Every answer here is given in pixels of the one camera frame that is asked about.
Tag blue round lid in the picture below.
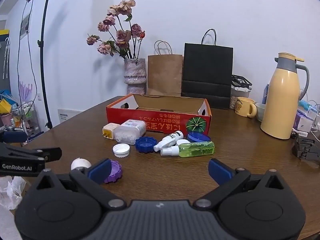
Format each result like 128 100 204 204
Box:
186 132 212 144

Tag pale green cup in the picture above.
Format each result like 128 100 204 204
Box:
254 103 267 122

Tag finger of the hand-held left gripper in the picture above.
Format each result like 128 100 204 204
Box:
0 131 28 143
0 142 62 162

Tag purple ridged bottle cap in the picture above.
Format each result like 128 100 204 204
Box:
104 160 123 184

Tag white ridged bottle cap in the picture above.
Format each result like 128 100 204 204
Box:
112 143 131 158

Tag white yellow charger plug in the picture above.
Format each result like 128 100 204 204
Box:
102 123 118 140

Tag cluttered utility cart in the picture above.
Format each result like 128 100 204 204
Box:
0 81 42 143

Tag yellow thermos jug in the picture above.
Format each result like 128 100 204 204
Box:
260 52 310 140

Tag teal plastic item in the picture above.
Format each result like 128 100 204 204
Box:
299 100 318 113

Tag dried pink roses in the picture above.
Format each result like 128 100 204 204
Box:
87 0 146 60

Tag clear plastic bag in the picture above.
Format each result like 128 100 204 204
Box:
0 176 27 210

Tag clear container with white pellets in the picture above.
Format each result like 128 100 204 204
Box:
114 119 147 145

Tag black device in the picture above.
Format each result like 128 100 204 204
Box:
292 131 320 167

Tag pink mottled ceramic vase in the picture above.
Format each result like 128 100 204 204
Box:
124 58 146 95

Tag black light stand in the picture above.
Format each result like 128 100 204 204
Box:
37 0 53 129

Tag black paper bag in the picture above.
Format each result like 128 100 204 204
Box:
181 29 234 110

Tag white heater panel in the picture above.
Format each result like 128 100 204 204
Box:
57 109 84 125

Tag white labelled spray bottle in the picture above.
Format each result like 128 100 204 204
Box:
153 130 184 152

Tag green spray bottle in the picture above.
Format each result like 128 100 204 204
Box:
160 141 215 158

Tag yellow bear mug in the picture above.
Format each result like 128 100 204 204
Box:
234 97 257 118

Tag blue ridged bottle cap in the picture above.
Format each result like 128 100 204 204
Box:
135 137 157 153

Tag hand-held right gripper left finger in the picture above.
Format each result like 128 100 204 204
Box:
35 158 127 209

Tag brown paper bag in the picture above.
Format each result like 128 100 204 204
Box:
147 40 183 97

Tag clear food container black lid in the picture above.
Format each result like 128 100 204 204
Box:
229 74 252 110

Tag wall picture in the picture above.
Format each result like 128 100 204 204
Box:
20 10 33 40

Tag red cardboard box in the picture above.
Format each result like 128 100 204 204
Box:
105 94 212 135

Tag purple white tissue box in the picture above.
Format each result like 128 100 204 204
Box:
295 110 314 132

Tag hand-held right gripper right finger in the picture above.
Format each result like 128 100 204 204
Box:
194 158 284 209

